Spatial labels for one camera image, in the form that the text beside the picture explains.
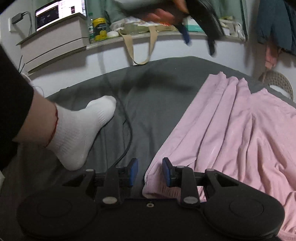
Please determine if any woven round basket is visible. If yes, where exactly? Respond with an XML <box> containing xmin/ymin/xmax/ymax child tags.
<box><xmin>259</xmin><ymin>70</ymin><xmax>293</xmax><ymax>100</ymax></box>

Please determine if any grey bed sheet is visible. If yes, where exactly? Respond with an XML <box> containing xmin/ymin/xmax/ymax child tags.
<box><xmin>0</xmin><ymin>56</ymin><xmax>296</xmax><ymax>232</ymax></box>

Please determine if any white sock foot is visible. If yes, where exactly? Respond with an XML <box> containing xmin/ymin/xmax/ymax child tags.
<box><xmin>47</xmin><ymin>95</ymin><xmax>116</xmax><ymax>171</ymax></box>

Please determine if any yellow can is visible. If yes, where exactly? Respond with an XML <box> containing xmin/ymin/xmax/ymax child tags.
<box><xmin>92</xmin><ymin>18</ymin><xmax>107</xmax><ymax>42</ymax></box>

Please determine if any pink ribbed garment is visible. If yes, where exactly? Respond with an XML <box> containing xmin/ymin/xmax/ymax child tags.
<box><xmin>142</xmin><ymin>73</ymin><xmax>295</xmax><ymax>240</ymax></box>

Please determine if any beige tote bag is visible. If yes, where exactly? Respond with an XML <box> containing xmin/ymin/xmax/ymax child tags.
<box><xmin>110</xmin><ymin>17</ymin><xmax>177</xmax><ymax>65</ymax></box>

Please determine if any pink hanging garment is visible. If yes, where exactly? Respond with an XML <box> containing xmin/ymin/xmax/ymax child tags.
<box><xmin>265</xmin><ymin>42</ymin><xmax>281</xmax><ymax>70</ymax></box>

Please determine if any black cable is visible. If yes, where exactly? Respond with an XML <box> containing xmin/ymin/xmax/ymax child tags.
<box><xmin>98</xmin><ymin>54</ymin><xmax>134</xmax><ymax>168</ymax></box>

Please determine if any laptop screen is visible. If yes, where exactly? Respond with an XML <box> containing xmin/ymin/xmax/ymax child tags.
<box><xmin>35</xmin><ymin>0</ymin><xmax>87</xmax><ymax>31</ymax></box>

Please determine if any dark teal hanging coat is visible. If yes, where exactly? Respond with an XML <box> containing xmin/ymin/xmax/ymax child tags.
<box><xmin>256</xmin><ymin>0</ymin><xmax>295</xmax><ymax>55</ymax></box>

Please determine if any person's left hand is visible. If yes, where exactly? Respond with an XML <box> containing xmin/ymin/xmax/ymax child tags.
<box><xmin>140</xmin><ymin>0</ymin><xmax>189</xmax><ymax>25</ymax></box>

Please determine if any green curtain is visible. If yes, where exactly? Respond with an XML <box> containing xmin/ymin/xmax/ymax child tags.
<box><xmin>86</xmin><ymin>0</ymin><xmax>126</xmax><ymax>25</ymax></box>

